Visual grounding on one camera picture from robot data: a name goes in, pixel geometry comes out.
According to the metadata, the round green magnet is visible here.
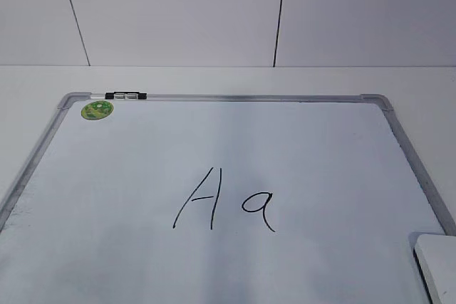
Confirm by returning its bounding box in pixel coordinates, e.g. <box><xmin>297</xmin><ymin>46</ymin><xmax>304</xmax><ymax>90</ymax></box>
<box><xmin>81</xmin><ymin>100</ymin><xmax>113</xmax><ymax>121</ymax></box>

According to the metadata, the white board with aluminium frame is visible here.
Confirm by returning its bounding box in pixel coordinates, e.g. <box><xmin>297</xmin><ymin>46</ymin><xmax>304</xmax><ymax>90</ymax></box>
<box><xmin>1</xmin><ymin>93</ymin><xmax>455</xmax><ymax>303</ymax></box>

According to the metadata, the white eraser with black felt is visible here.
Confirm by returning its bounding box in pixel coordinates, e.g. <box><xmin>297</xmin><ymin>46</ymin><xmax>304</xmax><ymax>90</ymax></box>
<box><xmin>414</xmin><ymin>234</ymin><xmax>456</xmax><ymax>304</ymax></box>

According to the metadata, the black and clear board clip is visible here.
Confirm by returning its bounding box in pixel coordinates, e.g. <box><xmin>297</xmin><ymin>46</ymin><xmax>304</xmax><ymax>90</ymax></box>
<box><xmin>104</xmin><ymin>92</ymin><xmax>147</xmax><ymax>100</ymax></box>

